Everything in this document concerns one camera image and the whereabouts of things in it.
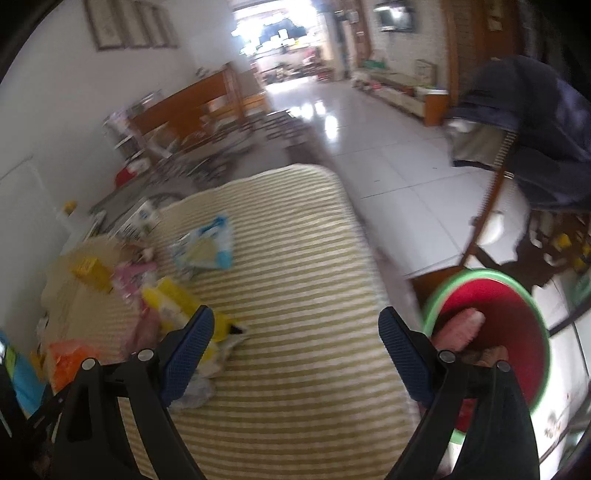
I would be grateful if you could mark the wooden bench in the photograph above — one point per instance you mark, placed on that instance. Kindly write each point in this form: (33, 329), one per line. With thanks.
(194, 97)

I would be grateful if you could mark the yellow toy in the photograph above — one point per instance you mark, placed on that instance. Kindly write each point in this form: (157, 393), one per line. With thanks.
(69, 207)

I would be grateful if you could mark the framed wall picture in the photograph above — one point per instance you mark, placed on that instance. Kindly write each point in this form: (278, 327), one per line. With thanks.
(154, 25)
(108, 25)
(168, 27)
(138, 23)

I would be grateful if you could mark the yellow plastic block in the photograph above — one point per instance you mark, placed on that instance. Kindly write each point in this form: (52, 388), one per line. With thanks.
(37, 360)

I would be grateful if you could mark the orange plastic wrapper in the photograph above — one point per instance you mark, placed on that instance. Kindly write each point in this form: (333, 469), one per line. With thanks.
(69, 364)

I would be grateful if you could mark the white milk carton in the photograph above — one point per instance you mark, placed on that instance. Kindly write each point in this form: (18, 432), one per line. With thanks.
(141, 219)

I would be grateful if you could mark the small standing picture frame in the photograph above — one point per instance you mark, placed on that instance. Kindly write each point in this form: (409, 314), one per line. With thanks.
(425, 71)

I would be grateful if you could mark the red bucket with green rim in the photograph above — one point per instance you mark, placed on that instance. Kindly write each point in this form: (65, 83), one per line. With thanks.
(508, 323)

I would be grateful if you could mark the white blue paper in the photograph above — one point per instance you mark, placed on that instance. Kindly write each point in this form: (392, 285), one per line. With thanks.
(198, 392)

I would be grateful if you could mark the navy jacket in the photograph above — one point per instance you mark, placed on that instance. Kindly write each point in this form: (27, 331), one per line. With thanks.
(531, 115)

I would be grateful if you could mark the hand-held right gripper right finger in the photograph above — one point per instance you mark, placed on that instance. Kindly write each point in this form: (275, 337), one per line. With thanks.
(406, 355)

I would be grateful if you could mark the grey patterned rug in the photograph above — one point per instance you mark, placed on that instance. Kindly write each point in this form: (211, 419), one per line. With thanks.
(240, 143)

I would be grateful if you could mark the red bag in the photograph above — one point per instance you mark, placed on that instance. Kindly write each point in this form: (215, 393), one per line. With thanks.
(125, 176)

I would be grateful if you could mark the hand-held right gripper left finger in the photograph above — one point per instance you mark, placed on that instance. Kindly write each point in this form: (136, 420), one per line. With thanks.
(187, 355)

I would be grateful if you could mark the pink white wrapper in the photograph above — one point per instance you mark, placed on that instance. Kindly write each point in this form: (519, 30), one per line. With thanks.
(131, 277)

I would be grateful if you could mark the wall television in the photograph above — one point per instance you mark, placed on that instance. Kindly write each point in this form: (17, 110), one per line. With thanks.
(392, 17)

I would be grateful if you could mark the yellow cardboard box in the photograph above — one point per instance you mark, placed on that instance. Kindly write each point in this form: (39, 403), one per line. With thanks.
(90, 270)

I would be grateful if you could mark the pink printed plastic bag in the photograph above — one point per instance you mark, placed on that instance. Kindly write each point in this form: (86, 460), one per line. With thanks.
(147, 330)

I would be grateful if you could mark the hanging laundry clothes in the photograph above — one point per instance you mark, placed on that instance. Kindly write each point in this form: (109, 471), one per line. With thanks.
(277, 27)

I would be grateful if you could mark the yellow striped blanket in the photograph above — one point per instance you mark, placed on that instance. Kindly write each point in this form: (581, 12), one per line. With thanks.
(300, 277)

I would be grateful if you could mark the blue white wrapper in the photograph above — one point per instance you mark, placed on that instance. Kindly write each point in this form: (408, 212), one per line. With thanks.
(207, 249)

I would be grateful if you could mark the teal plastic object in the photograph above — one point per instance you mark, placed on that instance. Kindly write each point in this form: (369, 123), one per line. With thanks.
(23, 381)

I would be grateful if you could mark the yellow wrapper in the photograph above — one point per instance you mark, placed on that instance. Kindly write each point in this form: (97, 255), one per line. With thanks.
(171, 300)

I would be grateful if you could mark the wooden television cabinet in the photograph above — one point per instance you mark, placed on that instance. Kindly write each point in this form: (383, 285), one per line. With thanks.
(401, 92)

